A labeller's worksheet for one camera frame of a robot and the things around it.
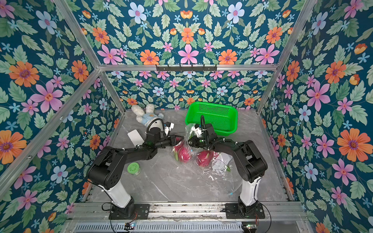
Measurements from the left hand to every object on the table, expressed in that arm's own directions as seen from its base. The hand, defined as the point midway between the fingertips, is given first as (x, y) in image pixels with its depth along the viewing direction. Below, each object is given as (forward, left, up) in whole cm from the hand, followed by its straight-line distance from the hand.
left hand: (184, 137), depth 87 cm
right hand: (0, -3, -4) cm, 5 cm away
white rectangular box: (+8, +34, -9) cm, 36 cm away
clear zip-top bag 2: (-20, -17, -9) cm, 28 cm away
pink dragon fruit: (-9, +2, -4) cm, 10 cm away
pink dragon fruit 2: (-12, -11, -5) cm, 17 cm away
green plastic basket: (+25, -31, -14) cm, 42 cm away
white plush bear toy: (+23, +29, -4) cm, 37 cm away
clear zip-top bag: (-11, -5, -7) cm, 14 cm away
